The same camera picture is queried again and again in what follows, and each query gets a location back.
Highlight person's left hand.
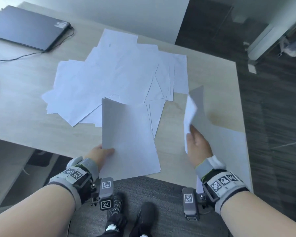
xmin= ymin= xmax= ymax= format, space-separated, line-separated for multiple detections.
xmin=85 ymin=144 xmax=115 ymax=175

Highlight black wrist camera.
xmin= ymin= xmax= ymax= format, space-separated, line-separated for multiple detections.
xmin=182 ymin=187 xmax=200 ymax=221
xmin=98 ymin=177 xmax=114 ymax=211

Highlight grey closed laptop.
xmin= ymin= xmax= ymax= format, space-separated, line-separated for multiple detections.
xmin=0 ymin=5 xmax=71 ymax=52

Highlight person's left forearm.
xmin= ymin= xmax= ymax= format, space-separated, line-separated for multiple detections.
xmin=0 ymin=185 xmax=76 ymax=237

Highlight stack of white sheets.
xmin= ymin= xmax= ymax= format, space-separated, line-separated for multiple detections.
xmin=196 ymin=124 xmax=254 ymax=194

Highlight person's right hand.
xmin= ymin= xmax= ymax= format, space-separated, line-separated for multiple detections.
xmin=186 ymin=124 xmax=214 ymax=168

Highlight person's left black shoe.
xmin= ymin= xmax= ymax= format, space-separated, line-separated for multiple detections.
xmin=107 ymin=192 xmax=126 ymax=225

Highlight black laptop cable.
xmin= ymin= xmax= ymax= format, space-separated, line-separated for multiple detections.
xmin=0 ymin=26 xmax=75 ymax=67

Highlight white table leg panel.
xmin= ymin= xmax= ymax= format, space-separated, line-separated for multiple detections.
xmin=0 ymin=137 xmax=36 ymax=216

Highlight thin bundle of white papers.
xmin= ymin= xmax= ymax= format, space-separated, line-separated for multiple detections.
xmin=101 ymin=97 xmax=161 ymax=180

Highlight person's black shoe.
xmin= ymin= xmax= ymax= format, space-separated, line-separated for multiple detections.
xmin=107 ymin=192 xmax=126 ymax=225
xmin=134 ymin=201 xmax=158 ymax=235

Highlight person's black trousers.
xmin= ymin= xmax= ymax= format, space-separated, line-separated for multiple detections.
xmin=96 ymin=219 xmax=153 ymax=237

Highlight person's right black shoe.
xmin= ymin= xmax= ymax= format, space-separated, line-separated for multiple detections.
xmin=134 ymin=201 xmax=158 ymax=235

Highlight light wooden table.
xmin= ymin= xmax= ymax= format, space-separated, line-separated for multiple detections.
xmin=0 ymin=1 xmax=254 ymax=195

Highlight white pillar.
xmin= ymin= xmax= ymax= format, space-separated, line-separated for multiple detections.
xmin=248 ymin=24 xmax=277 ymax=61

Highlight single white paper sheet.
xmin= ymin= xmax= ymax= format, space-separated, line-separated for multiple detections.
xmin=184 ymin=85 xmax=213 ymax=155

